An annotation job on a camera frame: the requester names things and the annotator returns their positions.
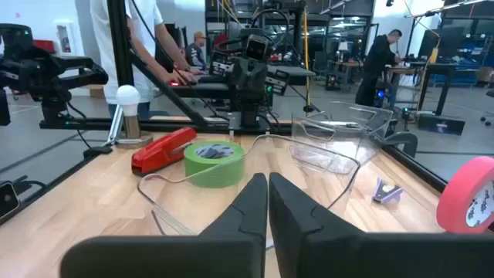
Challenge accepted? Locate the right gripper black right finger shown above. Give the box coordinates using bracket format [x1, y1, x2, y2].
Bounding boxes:
[269, 172, 494, 278]

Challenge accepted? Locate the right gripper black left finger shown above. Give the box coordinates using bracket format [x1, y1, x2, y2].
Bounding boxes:
[59, 172, 269, 278]

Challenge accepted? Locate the green tape roll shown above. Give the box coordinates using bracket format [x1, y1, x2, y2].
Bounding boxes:
[184, 165, 245, 189]
[184, 141, 245, 178]

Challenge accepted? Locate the red stapler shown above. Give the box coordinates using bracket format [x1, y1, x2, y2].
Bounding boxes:
[130, 127, 198, 178]

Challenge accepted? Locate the pink tape roll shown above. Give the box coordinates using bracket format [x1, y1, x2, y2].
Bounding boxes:
[436, 156, 494, 235]

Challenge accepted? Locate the clear plastic bin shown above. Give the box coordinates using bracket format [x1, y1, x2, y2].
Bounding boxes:
[137, 134, 362, 236]
[291, 100, 394, 175]

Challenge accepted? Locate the person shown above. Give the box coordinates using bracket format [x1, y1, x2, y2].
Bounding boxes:
[90, 0, 198, 119]
[184, 31, 208, 73]
[354, 29, 404, 107]

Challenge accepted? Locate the white bulb table lamp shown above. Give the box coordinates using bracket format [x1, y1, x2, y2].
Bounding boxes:
[114, 84, 154, 151]

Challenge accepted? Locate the grey table clamp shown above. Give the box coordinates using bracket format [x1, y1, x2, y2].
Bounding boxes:
[384, 131, 419, 158]

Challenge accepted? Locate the black standing desk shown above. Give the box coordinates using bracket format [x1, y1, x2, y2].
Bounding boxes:
[408, 61, 466, 136]

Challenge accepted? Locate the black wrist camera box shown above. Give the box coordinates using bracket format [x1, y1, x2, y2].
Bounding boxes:
[245, 33, 270, 63]

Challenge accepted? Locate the yellow hanging cable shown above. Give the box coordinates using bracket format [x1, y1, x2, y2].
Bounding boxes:
[302, 7, 311, 113]

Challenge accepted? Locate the white wall cabinet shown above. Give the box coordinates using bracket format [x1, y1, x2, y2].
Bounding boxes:
[53, 21, 76, 55]

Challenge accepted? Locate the black table-level camera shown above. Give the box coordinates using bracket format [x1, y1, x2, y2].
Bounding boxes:
[0, 181, 20, 219]

